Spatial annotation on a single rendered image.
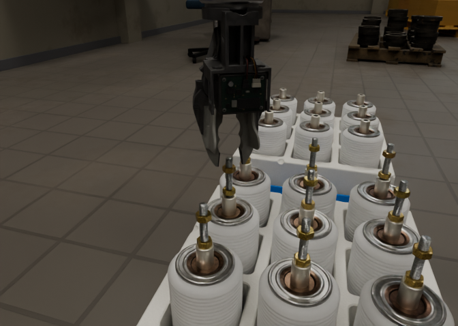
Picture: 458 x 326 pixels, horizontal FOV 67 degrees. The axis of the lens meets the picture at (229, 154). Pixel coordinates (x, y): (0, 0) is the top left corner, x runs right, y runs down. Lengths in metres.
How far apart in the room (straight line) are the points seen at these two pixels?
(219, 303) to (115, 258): 0.48
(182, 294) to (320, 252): 0.20
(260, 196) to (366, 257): 0.21
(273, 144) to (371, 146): 0.23
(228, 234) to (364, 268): 0.20
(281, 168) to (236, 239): 0.39
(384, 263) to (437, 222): 0.60
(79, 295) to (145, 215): 0.29
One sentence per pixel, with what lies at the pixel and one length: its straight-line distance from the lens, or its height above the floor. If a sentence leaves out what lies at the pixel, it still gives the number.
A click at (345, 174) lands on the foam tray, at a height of 0.17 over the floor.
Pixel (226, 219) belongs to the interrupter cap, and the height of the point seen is 0.25.
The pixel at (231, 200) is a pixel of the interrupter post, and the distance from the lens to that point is 0.53.
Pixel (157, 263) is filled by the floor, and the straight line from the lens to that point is 0.85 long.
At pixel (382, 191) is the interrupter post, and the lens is 0.64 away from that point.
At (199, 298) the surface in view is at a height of 0.24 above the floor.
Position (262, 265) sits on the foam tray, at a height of 0.18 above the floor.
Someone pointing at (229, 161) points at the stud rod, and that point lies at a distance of 0.50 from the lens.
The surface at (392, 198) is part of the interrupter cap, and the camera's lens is 0.64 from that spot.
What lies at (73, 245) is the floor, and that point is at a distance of 0.96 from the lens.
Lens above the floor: 0.56
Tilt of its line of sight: 25 degrees down
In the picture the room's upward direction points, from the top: straight up
